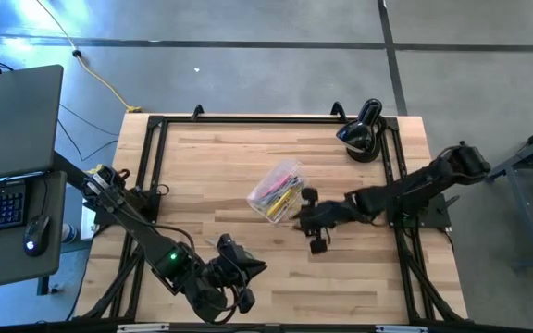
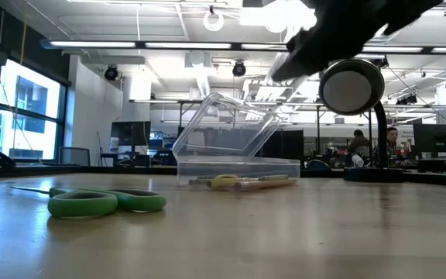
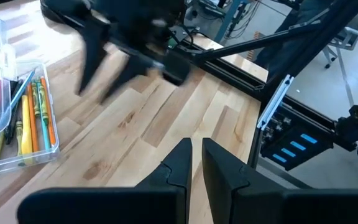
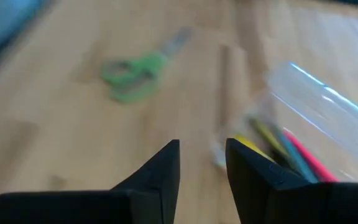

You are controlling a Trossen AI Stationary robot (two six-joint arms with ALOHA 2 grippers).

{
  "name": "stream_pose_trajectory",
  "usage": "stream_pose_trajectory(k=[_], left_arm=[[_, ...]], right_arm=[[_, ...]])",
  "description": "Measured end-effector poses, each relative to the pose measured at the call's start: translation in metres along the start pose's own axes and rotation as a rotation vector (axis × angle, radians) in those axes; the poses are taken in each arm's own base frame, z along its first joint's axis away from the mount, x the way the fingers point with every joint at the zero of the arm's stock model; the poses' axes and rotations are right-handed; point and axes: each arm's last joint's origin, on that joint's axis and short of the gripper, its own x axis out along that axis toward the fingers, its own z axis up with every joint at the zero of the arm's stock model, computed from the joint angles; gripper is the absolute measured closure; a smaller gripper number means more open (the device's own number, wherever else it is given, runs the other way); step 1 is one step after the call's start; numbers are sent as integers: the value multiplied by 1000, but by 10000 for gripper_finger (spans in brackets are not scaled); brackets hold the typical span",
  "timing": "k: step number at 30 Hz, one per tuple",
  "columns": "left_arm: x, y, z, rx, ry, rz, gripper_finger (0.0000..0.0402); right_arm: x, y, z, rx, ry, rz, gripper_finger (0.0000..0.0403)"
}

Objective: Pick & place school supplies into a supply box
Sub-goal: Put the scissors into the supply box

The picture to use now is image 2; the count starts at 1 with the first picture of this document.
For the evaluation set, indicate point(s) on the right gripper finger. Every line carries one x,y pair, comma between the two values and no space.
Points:
300,58

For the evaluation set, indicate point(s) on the clear plastic supply box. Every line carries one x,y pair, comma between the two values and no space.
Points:
238,166

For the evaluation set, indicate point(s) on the black desk lamp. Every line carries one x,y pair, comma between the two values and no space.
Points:
347,87

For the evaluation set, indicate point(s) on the round black ceiling speaker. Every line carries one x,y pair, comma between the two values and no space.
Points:
111,73
239,69

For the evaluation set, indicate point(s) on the person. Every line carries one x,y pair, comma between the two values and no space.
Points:
358,149
392,145

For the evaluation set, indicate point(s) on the blue chair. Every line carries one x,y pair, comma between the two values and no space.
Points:
319,165

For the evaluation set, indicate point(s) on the white cup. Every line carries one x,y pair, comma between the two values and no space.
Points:
357,161

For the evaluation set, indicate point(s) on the black computer monitor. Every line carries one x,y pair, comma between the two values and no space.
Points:
130,135
436,139

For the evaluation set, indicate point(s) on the long ceiling light bar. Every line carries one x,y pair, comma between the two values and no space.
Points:
91,44

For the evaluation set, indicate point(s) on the grey office chair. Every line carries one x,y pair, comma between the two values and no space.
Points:
74,157

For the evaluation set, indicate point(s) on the large window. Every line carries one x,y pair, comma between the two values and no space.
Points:
29,116

